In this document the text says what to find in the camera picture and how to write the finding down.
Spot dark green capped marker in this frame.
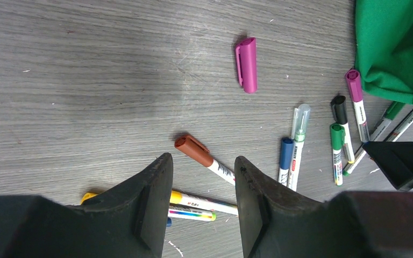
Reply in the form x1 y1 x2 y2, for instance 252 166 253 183
343 102 405 176

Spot clear capped green marker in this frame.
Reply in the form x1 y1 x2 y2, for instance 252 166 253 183
287 104 311 191

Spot green t-shirt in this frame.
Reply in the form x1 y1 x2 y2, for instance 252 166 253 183
355 1 413 104

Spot brown capped marker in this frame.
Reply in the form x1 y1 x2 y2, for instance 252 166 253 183
174 134 236 186

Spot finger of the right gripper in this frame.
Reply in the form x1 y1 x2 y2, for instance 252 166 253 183
363 141 413 191

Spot yellow capped marker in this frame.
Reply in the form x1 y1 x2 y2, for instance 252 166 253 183
169 190 238 216

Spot light green capped marker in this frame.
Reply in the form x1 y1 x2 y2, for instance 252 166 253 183
168 207 216 221

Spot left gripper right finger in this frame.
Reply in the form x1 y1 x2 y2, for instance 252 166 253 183
234 156 413 257

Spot orange capped marker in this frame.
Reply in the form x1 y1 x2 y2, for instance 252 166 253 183
80 192 98 205

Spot magenta pen cap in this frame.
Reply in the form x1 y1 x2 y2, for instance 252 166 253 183
235 37 258 94

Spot blue capped marker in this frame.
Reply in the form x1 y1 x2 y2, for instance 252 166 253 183
278 137 294 185

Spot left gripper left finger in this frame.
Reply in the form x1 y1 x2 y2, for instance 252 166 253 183
0 153 173 257

